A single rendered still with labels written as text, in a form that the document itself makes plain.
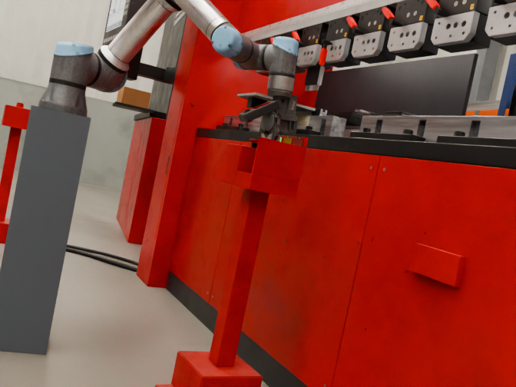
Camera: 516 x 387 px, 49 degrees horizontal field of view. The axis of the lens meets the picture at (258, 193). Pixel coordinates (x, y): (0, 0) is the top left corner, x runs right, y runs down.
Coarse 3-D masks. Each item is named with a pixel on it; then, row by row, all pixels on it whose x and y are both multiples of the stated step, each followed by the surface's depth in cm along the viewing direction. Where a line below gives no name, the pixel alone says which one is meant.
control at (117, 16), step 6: (114, 0) 320; (120, 0) 309; (114, 6) 318; (120, 6) 307; (114, 12) 316; (120, 12) 305; (108, 18) 326; (114, 18) 313; (120, 18) 303; (108, 24) 324; (114, 24) 311; (120, 24) 301; (108, 30) 322
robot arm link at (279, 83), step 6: (270, 78) 161; (276, 78) 160; (282, 78) 160; (288, 78) 160; (294, 78) 163; (270, 84) 161; (276, 84) 160; (282, 84) 160; (288, 84) 160; (270, 90) 162; (276, 90) 161; (282, 90) 161; (288, 90) 161
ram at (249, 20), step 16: (256, 0) 285; (272, 0) 269; (288, 0) 254; (304, 0) 240; (320, 0) 228; (336, 0) 217; (384, 0) 189; (400, 0) 182; (240, 16) 301; (256, 16) 282; (272, 16) 266; (288, 16) 251; (320, 16) 226; (336, 16) 215; (240, 32) 297; (272, 32) 263
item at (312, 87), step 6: (318, 66) 227; (312, 72) 230; (318, 72) 226; (306, 78) 233; (312, 78) 229; (318, 78) 225; (306, 84) 233; (312, 84) 229; (318, 84) 226; (306, 90) 234; (312, 90) 230
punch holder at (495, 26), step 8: (504, 0) 144; (512, 0) 141; (496, 8) 145; (504, 8) 143; (512, 8) 140; (488, 16) 147; (496, 16) 145; (504, 16) 143; (512, 16) 140; (488, 24) 147; (496, 24) 144; (504, 24) 142; (512, 24) 140; (488, 32) 146; (496, 32) 144; (504, 32) 141; (512, 32) 139; (496, 40) 148; (504, 40) 147; (512, 40) 145
